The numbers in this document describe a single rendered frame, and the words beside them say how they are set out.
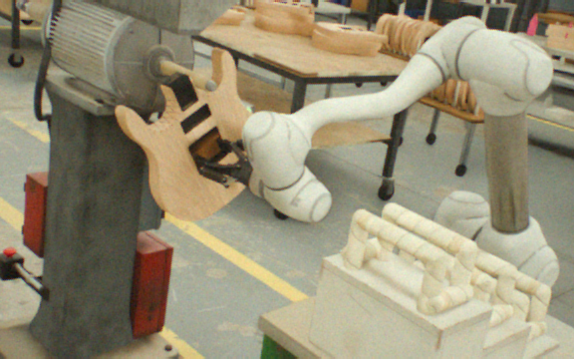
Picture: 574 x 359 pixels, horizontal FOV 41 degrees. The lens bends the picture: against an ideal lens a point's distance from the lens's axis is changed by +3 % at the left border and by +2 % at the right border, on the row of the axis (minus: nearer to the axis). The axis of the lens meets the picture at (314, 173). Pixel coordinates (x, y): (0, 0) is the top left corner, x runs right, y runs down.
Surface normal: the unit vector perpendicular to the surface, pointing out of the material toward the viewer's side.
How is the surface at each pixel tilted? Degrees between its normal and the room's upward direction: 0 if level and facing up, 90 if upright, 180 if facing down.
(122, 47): 81
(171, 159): 89
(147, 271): 90
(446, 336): 90
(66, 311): 90
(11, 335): 24
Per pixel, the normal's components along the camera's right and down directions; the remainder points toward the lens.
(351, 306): -0.71, 0.11
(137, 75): 0.59, 0.40
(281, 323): 0.16, -0.93
